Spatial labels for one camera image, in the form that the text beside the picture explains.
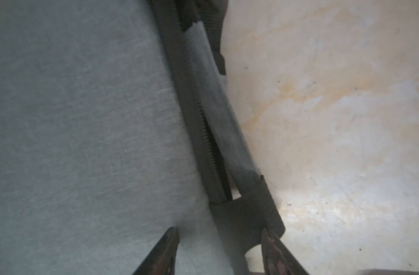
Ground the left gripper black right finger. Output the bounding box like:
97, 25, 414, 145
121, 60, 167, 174
261, 229, 309, 275

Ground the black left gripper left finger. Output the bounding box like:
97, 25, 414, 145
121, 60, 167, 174
133, 227, 180, 275

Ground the grey laptop sleeve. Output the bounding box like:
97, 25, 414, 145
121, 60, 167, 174
0, 0, 286, 275

